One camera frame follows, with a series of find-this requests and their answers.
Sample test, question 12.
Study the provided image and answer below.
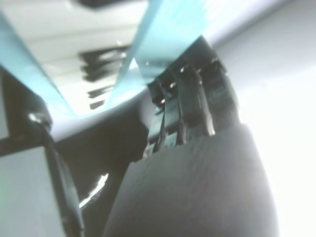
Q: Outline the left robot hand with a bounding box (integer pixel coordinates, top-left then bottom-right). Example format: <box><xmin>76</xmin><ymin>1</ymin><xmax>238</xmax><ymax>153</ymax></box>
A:
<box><xmin>0</xmin><ymin>36</ymin><xmax>282</xmax><ymax>237</ymax></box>

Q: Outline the light blue printed box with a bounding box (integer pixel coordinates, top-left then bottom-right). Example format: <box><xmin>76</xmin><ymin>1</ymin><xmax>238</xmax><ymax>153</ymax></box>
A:
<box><xmin>0</xmin><ymin>0</ymin><xmax>215</xmax><ymax>118</ymax></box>

